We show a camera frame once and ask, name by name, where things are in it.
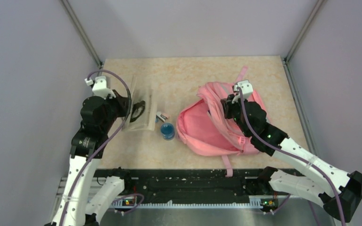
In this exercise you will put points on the white mini stapler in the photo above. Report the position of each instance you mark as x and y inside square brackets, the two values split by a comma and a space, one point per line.
[160, 116]

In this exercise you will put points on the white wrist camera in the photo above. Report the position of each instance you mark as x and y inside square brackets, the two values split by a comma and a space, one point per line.
[100, 87]
[242, 89]

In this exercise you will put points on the blue round lidded container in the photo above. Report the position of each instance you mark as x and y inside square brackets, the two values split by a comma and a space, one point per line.
[167, 131]

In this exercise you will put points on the aluminium corner post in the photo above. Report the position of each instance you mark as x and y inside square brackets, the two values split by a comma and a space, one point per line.
[81, 32]
[304, 30]

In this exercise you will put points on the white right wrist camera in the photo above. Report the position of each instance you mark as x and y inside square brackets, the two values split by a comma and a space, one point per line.
[242, 89]

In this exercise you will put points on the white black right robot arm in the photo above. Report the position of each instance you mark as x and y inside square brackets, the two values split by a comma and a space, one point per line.
[337, 191]

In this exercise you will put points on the right aluminium corner post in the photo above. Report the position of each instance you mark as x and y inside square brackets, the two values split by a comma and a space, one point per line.
[304, 30]

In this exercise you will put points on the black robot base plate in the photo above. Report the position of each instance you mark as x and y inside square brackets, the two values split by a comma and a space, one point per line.
[197, 186]

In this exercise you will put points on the left aluminium corner post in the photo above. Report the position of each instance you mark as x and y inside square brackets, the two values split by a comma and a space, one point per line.
[81, 32]

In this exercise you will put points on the blue paperback book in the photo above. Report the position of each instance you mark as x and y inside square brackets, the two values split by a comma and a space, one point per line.
[144, 107]

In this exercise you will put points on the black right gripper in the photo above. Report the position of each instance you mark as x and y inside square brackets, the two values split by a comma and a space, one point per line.
[228, 105]

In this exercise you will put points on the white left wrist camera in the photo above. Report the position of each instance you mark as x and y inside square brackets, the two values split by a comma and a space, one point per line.
[100, 87]

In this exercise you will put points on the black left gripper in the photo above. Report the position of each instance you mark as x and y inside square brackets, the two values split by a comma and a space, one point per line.
[122, 100]

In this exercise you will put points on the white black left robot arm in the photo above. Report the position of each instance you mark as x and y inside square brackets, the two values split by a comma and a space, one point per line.
[75, 209]

